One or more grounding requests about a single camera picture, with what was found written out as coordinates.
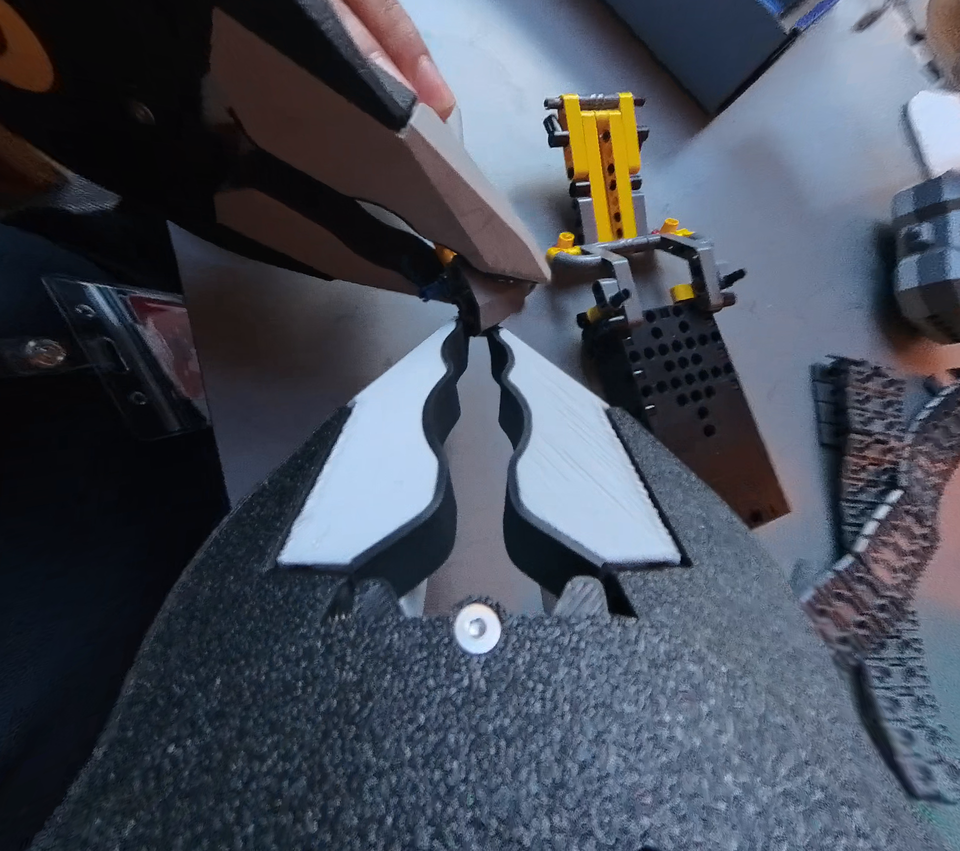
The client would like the navy cardboard box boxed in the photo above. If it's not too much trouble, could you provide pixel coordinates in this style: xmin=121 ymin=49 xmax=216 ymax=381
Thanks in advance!
xmin=501 ymin=0 xmax=935 ymax=117

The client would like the yellow grey brick arm assembly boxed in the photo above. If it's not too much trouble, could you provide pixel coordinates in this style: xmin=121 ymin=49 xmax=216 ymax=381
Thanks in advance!
xmin=542 ymin=90 xmax=749 ymax=344

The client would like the small grey yellow brick assembly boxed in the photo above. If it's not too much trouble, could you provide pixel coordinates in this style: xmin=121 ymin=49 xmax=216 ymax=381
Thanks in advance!
xmin=418 ymin=242 xmax=485 ymax=336

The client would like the black perforated battery box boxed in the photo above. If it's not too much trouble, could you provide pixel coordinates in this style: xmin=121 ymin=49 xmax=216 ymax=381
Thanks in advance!
xmin=579 ymin=298 xmax=794 ymax=532

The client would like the clear badge holder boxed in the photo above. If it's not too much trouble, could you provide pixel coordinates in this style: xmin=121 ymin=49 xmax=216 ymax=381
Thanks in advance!
xmin=41 ymin=275 xmax=213 ymax=441

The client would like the grey brick motor block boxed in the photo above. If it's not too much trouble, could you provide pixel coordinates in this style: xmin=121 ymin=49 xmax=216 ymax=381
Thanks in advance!
xmin=889 ymin=167 xmax=960 ymax=346

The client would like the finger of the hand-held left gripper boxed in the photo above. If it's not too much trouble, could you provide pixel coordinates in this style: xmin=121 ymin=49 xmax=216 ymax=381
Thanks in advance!
xmin=216 ymin=189 xmax=535 ymax=333
xmin=210 ymin=7 xmax=554 ymax=288

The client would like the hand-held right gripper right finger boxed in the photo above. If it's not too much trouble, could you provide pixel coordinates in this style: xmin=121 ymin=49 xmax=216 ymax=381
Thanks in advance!
xmin=486 ymin=328 xmax=684 ymax=569

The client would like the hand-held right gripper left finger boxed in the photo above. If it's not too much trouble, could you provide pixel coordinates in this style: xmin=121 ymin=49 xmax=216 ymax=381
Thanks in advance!
xmin=277 ymin=318 xmax=468 ymax=573

